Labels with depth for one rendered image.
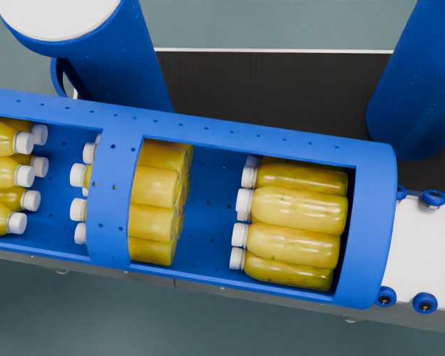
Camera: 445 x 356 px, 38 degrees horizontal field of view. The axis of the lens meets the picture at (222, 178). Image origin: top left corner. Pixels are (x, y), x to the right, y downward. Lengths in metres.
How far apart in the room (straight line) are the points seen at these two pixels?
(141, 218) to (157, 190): 0.07
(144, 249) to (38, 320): 1.19
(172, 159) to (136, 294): 1.17
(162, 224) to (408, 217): 0.50
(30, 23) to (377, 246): 0.81
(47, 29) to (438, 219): 0.86
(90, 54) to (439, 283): 0.85
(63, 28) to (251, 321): 1.22
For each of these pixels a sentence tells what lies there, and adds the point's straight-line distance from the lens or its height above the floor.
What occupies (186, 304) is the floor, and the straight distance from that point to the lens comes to 2.21.
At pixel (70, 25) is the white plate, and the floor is 1.04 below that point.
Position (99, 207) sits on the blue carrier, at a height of 1.22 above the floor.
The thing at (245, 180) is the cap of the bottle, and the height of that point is 1.11.
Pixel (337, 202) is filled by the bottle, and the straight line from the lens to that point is 1.06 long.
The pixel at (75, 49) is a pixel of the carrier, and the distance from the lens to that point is 1.39.
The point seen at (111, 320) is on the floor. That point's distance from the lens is 2.24.
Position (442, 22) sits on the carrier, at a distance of 1.46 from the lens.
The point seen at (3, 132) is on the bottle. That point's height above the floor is 1.13.
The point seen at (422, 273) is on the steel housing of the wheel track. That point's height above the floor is 0.93.
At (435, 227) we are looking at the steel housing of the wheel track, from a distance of 1.34.
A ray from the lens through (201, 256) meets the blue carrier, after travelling 1.22.
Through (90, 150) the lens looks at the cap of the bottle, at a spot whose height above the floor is 1.12.
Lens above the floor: 2.19
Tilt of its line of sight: 75 degrees down
